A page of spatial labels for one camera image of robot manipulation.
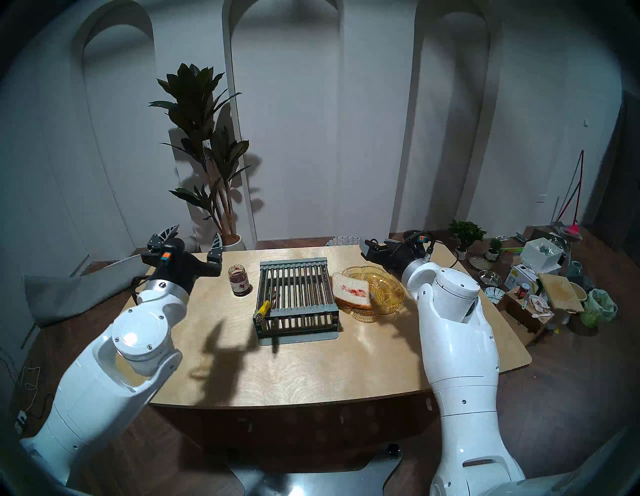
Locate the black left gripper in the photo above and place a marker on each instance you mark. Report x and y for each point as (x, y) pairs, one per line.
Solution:
(182, 267)

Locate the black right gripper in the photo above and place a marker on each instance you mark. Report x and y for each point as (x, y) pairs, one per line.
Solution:
(392, 257)

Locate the amber glass plate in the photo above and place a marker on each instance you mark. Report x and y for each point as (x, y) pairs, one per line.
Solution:
(387, 295)

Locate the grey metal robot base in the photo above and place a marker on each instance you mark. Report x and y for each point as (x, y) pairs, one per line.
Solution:
(310, 480)

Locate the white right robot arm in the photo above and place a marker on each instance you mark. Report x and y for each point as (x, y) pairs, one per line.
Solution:
(460, 360)

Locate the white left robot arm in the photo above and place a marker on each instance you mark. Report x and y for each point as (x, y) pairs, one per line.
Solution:
(110, 360)

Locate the slice of white bread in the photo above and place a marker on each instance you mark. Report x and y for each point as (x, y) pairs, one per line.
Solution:
(352, 290)

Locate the glass jam jar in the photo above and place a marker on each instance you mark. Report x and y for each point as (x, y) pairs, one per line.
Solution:
(239, 282)

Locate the white wicker basket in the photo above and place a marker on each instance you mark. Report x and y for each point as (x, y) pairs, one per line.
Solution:
(342, 242)

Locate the grey dish rack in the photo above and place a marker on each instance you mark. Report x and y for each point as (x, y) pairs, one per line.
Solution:
(295, 295)

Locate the small bushy potted plant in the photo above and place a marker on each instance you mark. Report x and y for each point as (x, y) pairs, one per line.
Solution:
(466, 232)

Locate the round ceramic plate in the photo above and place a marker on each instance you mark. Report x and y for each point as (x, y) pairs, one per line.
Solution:
(480, 263)

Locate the round metal bowl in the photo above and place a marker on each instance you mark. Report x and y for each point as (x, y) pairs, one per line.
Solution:
(490, 278)

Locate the tiny potted plant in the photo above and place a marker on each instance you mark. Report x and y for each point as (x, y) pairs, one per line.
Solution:
(494, 247)

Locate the patterned white bowl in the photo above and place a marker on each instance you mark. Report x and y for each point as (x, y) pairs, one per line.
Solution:
(494, 295)

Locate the tall potted leafy plant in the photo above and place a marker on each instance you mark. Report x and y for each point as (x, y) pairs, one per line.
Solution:
(192, 100)

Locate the white carton with yellow print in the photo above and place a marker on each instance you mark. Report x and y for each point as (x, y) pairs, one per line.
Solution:
(520, 277)

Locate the low brown cardboard box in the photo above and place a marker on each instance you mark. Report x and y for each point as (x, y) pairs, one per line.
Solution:
(520, 315)

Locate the white open box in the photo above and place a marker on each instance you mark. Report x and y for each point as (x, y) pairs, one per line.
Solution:
(541, 255)

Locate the white floral cloth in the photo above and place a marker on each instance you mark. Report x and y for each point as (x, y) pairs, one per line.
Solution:
(540, 304)

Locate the wooden cutting board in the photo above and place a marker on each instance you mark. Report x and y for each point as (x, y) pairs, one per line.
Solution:
(561, 292)

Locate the beige round bowl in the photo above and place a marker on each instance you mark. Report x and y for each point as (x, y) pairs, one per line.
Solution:
(579, 291)

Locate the white power adapter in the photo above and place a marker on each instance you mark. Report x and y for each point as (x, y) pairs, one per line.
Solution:
(19, 422)

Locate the dark grey door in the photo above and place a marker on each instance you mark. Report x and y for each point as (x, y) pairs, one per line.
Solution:
(622, 190)

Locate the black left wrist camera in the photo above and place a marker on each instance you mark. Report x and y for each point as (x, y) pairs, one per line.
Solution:
(170, 252)

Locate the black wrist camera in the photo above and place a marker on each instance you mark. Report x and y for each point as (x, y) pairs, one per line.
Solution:
(415, 237)
(170, 252)

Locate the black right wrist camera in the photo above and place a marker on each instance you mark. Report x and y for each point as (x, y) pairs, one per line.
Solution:
(415, 237)

